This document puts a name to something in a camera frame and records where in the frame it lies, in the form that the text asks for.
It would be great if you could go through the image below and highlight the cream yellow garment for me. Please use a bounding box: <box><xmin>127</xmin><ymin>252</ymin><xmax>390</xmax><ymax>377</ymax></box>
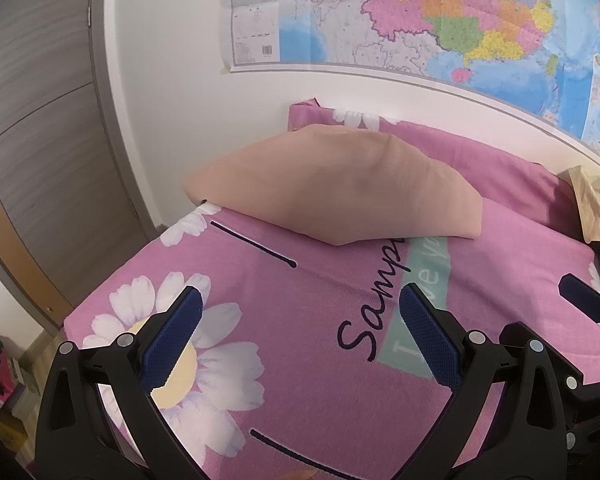
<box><xmin>567</xmin><ymin>164</ymin><xmax>600</xmax><ymax>245</ymax></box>

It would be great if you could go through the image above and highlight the cardboard box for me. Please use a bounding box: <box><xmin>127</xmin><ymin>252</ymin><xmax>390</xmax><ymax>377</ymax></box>
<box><xmin>7</xmin><ymin>355</ymin><xmax>45</xmax><ymax>413</ymax></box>

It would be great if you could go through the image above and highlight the pink jacket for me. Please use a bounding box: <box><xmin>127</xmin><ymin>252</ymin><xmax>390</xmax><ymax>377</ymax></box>
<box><xmin>182</xmin><ymin>124</ymin><xmax>483</xmax><ymax>247</ymax></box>

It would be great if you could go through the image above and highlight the colourful wall map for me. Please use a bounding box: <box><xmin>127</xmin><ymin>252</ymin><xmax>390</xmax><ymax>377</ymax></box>
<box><xmin>219</xmin><ymin>0</ymin><xmax>600</xmax><ymax>171</ymax></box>

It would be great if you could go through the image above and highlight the grey wardrobe door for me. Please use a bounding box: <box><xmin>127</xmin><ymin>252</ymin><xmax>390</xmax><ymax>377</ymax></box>
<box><xmin>0</xmin><ymin>0</ymin><xmax>161</xmax><ymax>342</ymax></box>

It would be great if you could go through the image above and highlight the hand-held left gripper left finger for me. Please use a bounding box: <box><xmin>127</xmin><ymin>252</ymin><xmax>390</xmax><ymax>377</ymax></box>
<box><xmin>34</xmin><ymin>285</ymin><xmax>206</xmax><ymax>480</ymax></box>

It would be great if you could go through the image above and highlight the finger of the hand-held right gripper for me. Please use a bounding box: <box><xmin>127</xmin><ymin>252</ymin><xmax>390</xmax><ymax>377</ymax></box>
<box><xmin>500</xmin><ymin>321</ymin><xmax>600</xmax><ymax>461</ymax></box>
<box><xmin>557</xmin><ymin>273</ymin><xmax>600</xmax><ymax>327</ymax></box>

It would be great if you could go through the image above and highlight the pink floral bed sheet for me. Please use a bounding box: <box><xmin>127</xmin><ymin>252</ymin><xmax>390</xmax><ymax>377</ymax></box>
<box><xmin>62</xmin><ymin>99</ymin><xmax>600</xmax><ymax>480</ymax></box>

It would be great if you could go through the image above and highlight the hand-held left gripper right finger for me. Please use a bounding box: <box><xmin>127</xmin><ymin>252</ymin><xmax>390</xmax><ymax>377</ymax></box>
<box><xmin>399</xmin><ymin>282</ymin><xmax>570</xmax><ymax>480</ymax></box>

